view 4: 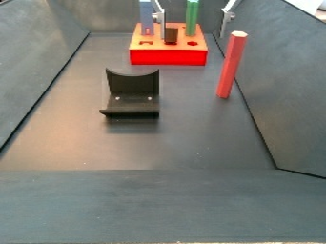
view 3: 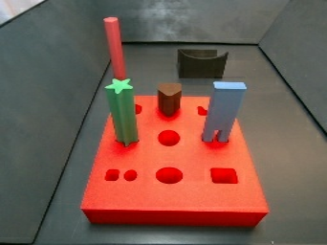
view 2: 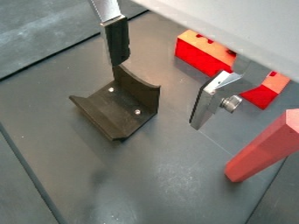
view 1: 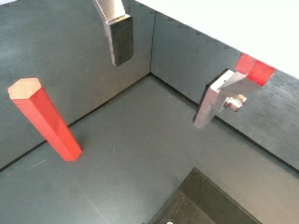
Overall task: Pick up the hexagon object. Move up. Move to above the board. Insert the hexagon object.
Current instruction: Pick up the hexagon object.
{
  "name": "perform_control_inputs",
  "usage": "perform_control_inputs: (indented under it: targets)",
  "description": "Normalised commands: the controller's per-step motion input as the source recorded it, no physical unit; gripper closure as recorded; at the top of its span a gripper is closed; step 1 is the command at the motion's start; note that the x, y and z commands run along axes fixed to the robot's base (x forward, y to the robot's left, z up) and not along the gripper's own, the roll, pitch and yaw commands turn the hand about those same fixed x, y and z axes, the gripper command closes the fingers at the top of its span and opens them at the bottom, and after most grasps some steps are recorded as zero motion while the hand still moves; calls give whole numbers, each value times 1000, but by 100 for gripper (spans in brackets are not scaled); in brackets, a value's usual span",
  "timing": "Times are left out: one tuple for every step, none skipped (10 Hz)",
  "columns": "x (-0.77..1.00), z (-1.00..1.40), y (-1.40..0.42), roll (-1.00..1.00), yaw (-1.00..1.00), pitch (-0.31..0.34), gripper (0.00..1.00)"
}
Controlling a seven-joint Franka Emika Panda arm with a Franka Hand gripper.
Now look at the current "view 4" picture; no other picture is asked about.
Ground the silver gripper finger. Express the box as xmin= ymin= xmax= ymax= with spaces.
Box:
xmin=150 ymin=0 xmax=166 ymax=38
xmin=219 ymin=0 xmax=242 ymax=38

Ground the green star rod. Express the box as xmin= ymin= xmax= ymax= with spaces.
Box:
xmin=186 ymin=0 xmax=199 ymax=36

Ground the black curved bracket stand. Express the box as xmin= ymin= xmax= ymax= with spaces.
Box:
xmin=99 ymin=70 xmax=160 ymax=116

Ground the red peg board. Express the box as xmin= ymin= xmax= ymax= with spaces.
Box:
xmin=128 ymin=23 xmax=207 ymax=66

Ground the brown short peg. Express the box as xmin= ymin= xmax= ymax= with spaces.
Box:
xmin=164 ymin=28 xmax=178 ymax=45

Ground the red hexagon rod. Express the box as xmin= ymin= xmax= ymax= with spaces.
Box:
xmin=216 ymin=30 xmax=247 ymax=98

